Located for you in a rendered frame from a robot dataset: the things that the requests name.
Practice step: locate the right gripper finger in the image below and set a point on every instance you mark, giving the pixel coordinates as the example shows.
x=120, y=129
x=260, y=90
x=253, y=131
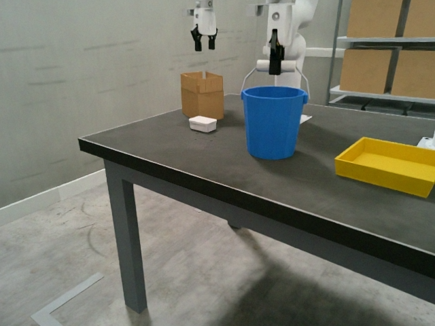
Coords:
x=198, y=47
x=212, y=41

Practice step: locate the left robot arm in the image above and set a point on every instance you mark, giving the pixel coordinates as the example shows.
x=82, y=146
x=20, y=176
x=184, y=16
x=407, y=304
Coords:
x=258, y=10

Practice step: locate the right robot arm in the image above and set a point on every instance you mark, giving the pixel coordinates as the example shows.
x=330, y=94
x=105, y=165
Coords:
x=302, y=15

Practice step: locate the yellow shallow tray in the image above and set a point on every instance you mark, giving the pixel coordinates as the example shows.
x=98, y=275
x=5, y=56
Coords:
x=389, y=165

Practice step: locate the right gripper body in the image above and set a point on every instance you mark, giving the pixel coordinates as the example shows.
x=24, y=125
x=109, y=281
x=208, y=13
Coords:
x=206, y=20

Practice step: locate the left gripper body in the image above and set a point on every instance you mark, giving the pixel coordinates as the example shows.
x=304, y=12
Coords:
x=283, y=23

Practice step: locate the brown cardboard box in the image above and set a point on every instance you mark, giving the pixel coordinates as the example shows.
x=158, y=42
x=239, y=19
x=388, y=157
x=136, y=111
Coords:
x=202, y=97

